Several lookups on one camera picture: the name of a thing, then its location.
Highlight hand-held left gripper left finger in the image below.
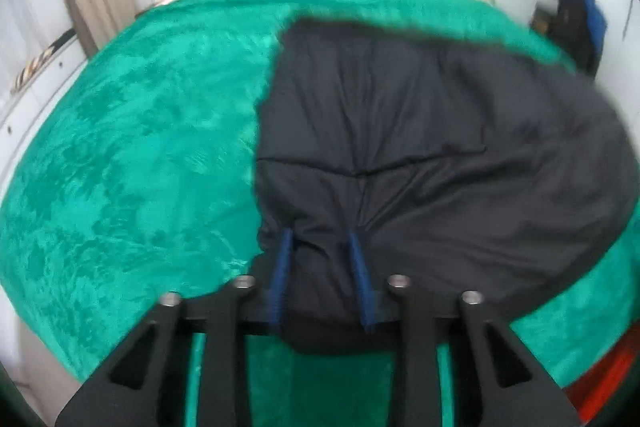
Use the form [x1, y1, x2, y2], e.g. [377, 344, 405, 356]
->
[55, 228, 296, 427]

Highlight white wardrobe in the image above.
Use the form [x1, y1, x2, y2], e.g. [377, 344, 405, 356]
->
[597, 0, 640, 118]

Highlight black puffer jacket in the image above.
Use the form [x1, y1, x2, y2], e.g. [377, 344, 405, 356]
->
[247, 14, 640, 355]

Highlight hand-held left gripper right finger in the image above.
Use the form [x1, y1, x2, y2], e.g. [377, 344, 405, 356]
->
[346, 229, 583, 427]

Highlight blue hooded garment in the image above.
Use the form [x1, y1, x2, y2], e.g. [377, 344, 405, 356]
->
[582, 0, 608, 53]

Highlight green patterned bedspread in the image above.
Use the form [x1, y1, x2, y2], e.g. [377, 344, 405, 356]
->
[0, 0, 640, 427]

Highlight white drawer cabinet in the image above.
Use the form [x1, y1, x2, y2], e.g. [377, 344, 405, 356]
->
[0, 27, 83, 188]

